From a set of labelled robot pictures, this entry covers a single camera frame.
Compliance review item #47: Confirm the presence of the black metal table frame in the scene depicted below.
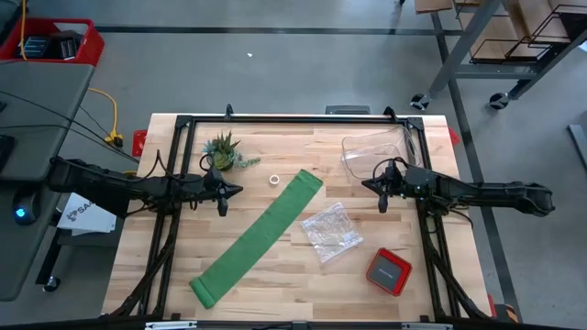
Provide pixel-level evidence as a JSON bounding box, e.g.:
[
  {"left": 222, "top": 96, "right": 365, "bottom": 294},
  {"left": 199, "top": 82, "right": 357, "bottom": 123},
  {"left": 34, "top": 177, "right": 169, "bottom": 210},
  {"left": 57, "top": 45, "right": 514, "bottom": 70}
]
[{"left": 103, "top": 104, "right": 494, "bottom": 325}]

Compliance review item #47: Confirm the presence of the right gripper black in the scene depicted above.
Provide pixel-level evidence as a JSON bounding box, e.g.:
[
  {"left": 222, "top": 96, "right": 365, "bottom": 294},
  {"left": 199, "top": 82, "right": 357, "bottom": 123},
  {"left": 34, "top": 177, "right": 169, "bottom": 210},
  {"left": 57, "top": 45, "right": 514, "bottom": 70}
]
[{"left": 361, "top": 165, "right": 410, "bottom": 215}]

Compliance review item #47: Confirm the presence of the black wire rack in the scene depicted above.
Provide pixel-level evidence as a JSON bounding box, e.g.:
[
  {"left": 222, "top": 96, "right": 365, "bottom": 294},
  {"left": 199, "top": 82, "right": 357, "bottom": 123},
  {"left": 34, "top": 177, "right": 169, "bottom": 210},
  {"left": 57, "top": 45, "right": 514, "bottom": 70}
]
[{"left": 469, "top": 4, "right": 587, "bottom": 64}]

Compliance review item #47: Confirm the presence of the clear plastic bin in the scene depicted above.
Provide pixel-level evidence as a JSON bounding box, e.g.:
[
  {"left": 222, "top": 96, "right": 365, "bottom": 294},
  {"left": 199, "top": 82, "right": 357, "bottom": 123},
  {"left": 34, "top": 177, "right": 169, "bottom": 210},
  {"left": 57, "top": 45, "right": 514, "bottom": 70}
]
[{"left": 339, "top": 125, "right": 423, "bottom": 185}]

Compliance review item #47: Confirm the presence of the orange black striped block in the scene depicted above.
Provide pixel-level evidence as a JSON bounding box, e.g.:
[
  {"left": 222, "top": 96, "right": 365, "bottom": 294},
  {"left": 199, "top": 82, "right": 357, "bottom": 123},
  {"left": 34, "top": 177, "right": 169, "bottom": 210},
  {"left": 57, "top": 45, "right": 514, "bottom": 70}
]
[{"left": 496, "top": 302, "right": 521, "bottom": 325}]

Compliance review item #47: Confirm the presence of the green elastic bandage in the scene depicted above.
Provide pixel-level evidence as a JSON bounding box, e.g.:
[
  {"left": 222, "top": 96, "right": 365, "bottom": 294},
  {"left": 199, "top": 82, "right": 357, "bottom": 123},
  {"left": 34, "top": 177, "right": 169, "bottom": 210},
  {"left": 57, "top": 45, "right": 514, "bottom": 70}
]
[{"left": 188, "top": 168, "right": 325, "bottom": 310}]

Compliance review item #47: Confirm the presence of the white paper with logo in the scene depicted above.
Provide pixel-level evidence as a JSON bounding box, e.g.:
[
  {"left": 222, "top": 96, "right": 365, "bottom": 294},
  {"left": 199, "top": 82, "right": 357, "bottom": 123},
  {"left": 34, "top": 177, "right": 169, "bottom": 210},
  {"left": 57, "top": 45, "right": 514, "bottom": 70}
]
[{"left": 56, "top": 192, "right": 118, "bottom": 237}]

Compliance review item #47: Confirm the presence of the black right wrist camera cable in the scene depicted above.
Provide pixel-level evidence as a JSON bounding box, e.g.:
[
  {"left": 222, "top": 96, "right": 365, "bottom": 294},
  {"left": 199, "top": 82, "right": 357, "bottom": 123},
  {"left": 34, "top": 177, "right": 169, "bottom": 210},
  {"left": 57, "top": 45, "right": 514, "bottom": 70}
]
[{"left": 371, "top": 157, "right": 409, "bottom": 181}]

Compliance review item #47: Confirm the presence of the grey desk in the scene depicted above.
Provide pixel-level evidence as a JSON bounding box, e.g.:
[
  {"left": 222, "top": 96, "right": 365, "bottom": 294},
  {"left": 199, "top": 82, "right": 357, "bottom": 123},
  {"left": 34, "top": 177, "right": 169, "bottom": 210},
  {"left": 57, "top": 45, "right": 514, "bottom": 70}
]
[{"left": 0, "top": 60, "right": 96, "bottom": 303}]

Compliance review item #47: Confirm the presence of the grey metal cart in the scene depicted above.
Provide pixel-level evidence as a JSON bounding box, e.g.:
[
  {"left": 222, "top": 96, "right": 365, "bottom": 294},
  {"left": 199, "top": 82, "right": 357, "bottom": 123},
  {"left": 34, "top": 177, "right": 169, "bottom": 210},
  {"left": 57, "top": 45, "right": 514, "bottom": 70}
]
[{"left": 409, "top": 0, "right": 587, "bottom": 112}]

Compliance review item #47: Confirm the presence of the yellow cable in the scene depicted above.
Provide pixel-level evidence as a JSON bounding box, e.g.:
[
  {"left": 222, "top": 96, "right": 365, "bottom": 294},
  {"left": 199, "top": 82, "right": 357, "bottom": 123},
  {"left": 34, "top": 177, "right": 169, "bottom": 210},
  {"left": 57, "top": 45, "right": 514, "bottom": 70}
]
[{"left": 17, "top": 0, "right": 125, "bottom": 149}]

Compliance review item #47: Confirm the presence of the red plastic crate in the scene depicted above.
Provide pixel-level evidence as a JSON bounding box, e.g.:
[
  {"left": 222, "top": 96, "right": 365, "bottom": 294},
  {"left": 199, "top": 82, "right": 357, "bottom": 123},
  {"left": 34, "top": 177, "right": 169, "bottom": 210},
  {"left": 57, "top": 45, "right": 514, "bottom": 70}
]
[{"left": 0, "top": 16, "right": 105, "bottom": 68}]

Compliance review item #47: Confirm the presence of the black device with blue light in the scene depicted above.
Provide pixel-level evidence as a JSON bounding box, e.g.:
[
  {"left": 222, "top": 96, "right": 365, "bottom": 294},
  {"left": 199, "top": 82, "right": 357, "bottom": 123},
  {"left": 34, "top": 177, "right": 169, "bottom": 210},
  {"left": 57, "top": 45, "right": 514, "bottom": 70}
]
[{"left": 11, "top": 189, "right": 41, "bottom": 226}]

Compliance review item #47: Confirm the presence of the red square box black lid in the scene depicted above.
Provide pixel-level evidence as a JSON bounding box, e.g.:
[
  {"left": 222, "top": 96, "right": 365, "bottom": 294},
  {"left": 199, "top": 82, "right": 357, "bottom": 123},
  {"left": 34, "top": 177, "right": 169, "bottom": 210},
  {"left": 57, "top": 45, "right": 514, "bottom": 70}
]
[{"left": 365, "top": 247, "right": 414, "bottom": 298}]

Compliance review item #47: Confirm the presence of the potted succulent plant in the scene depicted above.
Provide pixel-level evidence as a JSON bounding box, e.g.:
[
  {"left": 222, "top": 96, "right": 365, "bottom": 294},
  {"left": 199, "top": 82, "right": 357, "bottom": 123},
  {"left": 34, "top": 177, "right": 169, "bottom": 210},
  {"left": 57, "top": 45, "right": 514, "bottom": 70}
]
[{"left": 201, "top": 130, "right": 261, "bottom": 173}]

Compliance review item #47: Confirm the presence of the clear plastic zip bag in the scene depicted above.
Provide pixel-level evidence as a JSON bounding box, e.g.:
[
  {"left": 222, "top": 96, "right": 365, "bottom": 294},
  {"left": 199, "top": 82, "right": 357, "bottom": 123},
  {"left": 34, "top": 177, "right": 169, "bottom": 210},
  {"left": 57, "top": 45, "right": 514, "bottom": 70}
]
[{"left": 300, "top": 202, "right": 364, "bottom": 265}]

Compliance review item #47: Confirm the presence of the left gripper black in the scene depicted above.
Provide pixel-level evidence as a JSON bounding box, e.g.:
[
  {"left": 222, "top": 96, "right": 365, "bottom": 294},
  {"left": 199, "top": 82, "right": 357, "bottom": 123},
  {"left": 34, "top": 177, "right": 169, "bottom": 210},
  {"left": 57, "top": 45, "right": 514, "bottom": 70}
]
[{"left": 203, "top": 168, "right": 244, "bottom": 218}]

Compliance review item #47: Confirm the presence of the grey metal bracket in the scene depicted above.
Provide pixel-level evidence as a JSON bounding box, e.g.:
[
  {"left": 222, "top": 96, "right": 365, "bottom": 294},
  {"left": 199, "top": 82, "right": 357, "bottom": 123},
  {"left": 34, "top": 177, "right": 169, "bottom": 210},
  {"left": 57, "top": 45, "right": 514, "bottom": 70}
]
[{"left": 325, "top": 104, "right": 371, "bottom": 116}]

